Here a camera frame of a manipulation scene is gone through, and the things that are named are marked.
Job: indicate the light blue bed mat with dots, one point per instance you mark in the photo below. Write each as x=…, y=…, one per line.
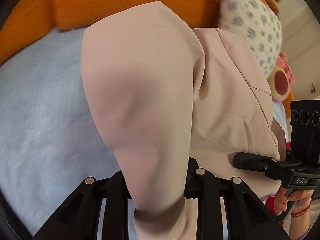
x=37, y=130

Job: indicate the pink bear plush cushion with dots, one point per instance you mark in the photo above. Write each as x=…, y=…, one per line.
x=281, y=80

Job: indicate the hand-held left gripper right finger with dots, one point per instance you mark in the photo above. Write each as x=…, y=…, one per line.
x=200, y=182

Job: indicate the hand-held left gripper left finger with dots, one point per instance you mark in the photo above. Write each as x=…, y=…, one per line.
x=112, y=185

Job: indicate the pink hooded jacket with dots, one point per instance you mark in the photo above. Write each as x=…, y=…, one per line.
x=140, y=92

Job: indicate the white blue floral pillow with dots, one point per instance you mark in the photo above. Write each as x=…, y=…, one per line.
x=255, y=25

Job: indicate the person's right forearm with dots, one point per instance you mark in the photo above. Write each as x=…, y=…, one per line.
x=300, y=227

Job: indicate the person's right hand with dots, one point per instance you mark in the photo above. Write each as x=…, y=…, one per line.
x=280, y=201

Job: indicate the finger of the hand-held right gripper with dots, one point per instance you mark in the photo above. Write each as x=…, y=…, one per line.
x=252, y=161

